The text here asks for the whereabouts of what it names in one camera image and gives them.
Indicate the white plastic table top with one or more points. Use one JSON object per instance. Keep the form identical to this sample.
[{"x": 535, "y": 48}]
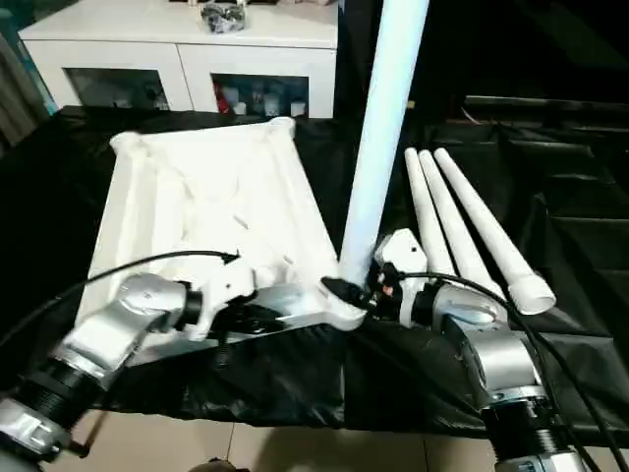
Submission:
[{"x": 196, "y": 196}]

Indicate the white plastic table leg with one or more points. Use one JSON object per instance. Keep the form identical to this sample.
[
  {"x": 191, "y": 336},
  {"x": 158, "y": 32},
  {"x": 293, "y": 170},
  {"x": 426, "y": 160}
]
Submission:
[
  {"x": 479, "y": 211},
  {"x": 427, "y": 211},
  {"x": 452, "y": 211},
  {"x": 378, "y": 123}
]

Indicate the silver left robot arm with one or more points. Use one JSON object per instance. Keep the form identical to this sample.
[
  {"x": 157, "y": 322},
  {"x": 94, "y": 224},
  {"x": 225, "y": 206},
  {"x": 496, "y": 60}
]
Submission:
[{"x": 123, "y": 319}]

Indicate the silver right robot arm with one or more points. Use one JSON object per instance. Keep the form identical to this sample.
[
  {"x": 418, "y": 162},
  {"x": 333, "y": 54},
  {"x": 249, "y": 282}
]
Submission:
[{"x": 496, "y": 359}]

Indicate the dark robot body part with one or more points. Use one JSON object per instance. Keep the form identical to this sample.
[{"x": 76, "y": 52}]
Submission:
[{"x": 213, "y": 464}]

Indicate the white jar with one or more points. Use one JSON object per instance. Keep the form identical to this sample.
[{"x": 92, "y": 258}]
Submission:
[
  {"x": 241, "y": 107},
  {"x": 298, "y": 108},
  {"x": 270, "y": 105}
]

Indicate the black work mat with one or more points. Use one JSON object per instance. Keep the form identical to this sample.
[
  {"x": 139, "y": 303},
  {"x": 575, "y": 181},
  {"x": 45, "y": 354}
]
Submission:
[{"x": 49, "y": 221}]

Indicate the red bottle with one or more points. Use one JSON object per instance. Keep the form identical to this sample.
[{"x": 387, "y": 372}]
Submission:
[{"x": 224, "y": 98}]

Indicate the white cabinet with glass doors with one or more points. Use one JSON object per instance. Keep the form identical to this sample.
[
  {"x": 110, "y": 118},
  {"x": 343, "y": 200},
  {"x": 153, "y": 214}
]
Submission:
[{"x": 123, "y": 54}]

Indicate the beige curtain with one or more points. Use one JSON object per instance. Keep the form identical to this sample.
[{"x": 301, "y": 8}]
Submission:
[{"x": 19, "y": 98}]

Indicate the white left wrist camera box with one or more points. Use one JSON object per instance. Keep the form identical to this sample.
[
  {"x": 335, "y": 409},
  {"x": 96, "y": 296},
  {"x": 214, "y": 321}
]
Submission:
[{"x": 226, "y": 285}]

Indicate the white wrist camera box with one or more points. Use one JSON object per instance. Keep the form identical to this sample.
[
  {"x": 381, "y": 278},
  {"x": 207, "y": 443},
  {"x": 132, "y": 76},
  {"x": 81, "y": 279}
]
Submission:
[
  {"x": 226, "y": 285},
  {"x": 400, "y": 251}
]

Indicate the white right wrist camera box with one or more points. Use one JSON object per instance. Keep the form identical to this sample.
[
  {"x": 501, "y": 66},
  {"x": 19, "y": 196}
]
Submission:
[{"x": 400, "y": 251}]

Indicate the black folding table frame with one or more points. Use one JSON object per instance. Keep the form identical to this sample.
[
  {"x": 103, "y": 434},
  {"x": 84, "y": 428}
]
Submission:
[{"x": 86, "y": 432}]

